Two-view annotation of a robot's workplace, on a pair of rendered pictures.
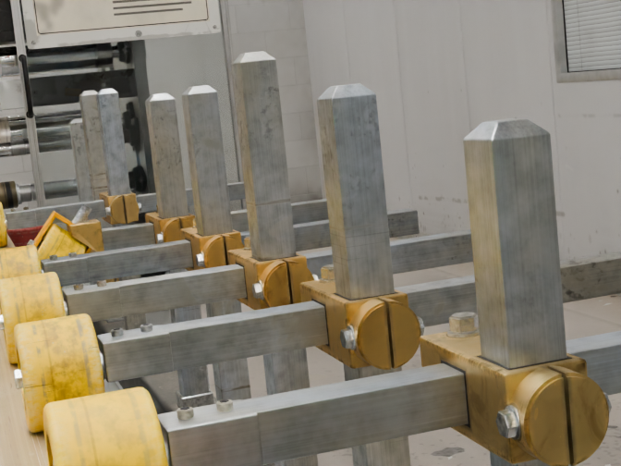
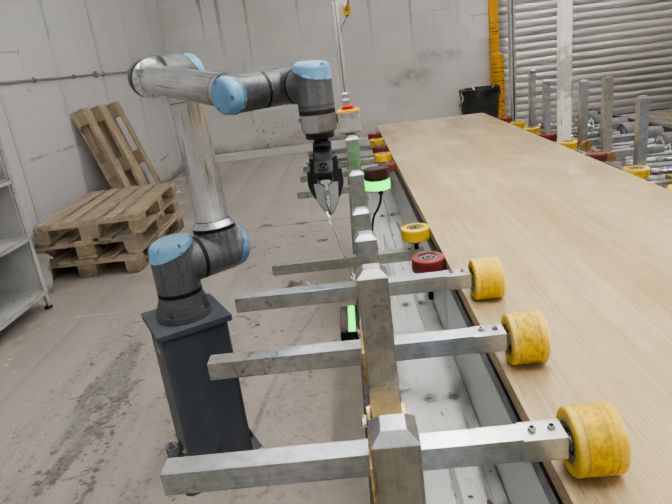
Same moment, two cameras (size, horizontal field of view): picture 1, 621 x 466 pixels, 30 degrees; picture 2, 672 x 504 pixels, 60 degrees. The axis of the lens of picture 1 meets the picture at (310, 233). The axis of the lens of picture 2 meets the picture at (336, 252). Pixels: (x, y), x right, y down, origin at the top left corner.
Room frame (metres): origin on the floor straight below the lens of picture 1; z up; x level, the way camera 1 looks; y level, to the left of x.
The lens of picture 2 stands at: (1.68, 0.21, 1.39)
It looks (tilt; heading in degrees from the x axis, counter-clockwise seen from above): 19 degrees down; 200
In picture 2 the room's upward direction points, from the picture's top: 7 degrees counter-clockwise
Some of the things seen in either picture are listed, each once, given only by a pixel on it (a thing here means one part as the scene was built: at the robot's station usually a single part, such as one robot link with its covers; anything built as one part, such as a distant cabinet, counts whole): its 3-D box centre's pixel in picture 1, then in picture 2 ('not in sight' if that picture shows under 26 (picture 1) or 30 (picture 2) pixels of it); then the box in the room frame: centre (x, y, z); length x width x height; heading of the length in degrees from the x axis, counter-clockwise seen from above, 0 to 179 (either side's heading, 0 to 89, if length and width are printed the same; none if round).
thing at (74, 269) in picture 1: (223, 246); not in sight; (1.38, 0.11, 0.95); 0.50 x 0.04 x 0.04; 107
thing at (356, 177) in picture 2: not in sight; (366, 265); (0.38, -0.18, 0.89); 0.03 x 0.03 x 0.48; 17
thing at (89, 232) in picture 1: (64, 242); not in sight; (1.57, 0.34, 0.95); 0.10 x 0.04 x 0.10; 107
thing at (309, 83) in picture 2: not in sight; (313, 87); (0.30, -0.29, 1.32); 0.10 x 0.09 x 0.12; 59
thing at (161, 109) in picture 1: (179, 268); not in sight; (1.58, 0.18, 0.90); 0.03 x 0.03 x 0.48; 17
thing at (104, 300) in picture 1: (281, 272); (377, 454); (1.14, 0.03, 0.95); 0.50 x 0.04 x 0.04; 107
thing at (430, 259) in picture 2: not in sight; (429, 276); (0.38, -0.03, 0.85); 0.08 x 0.08 x 0.11
